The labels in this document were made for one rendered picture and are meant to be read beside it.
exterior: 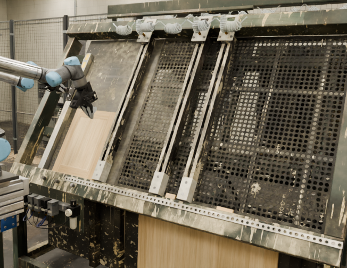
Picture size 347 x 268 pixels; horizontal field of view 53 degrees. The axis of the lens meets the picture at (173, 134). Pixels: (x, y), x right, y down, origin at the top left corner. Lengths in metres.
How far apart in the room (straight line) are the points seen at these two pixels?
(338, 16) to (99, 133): 1.61
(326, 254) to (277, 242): 0.21
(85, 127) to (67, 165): 0.29
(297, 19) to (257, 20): 0.23
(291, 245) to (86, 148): 1.44
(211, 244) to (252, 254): 0.24
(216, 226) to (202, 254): 0.41
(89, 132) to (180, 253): 1.01
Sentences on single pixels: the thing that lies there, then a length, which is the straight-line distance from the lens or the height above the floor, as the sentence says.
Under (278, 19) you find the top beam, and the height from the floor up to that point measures 1.92.
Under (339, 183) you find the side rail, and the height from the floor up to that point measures 1.12.
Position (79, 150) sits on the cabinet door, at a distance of 2.49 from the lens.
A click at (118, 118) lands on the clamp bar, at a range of 2.32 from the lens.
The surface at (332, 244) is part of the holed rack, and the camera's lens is 1.73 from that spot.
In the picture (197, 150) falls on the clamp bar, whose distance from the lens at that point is 1.96.
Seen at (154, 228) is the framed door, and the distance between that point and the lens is 2.33.
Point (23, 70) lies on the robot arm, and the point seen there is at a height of 1.57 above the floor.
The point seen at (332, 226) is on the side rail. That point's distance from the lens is 1.75.
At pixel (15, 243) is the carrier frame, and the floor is 0.29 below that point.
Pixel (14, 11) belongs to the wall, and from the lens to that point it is 11.86.
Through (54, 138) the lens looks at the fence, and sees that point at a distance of 2.66.
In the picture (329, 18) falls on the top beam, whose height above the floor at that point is 1.91.
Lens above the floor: 1.56
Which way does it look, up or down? 9 degrees down
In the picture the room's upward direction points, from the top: 2 degrees clockwise
